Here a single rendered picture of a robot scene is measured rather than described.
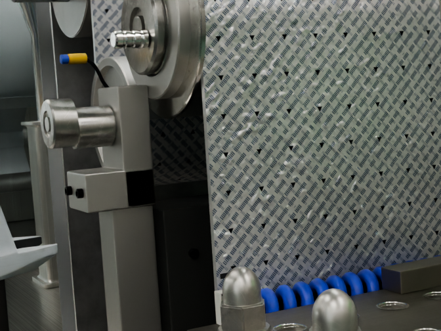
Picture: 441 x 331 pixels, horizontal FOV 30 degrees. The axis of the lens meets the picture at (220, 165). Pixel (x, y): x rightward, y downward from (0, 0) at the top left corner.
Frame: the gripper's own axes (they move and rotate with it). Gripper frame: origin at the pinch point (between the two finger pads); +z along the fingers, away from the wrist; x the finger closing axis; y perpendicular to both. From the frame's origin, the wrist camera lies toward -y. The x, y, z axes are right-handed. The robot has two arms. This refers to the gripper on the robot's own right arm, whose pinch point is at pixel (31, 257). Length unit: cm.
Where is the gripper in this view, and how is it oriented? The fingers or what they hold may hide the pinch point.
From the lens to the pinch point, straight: 58.4
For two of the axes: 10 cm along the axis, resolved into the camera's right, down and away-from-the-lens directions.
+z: 8.9, -1.0, 4.5
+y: -0.6, -9.9, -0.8
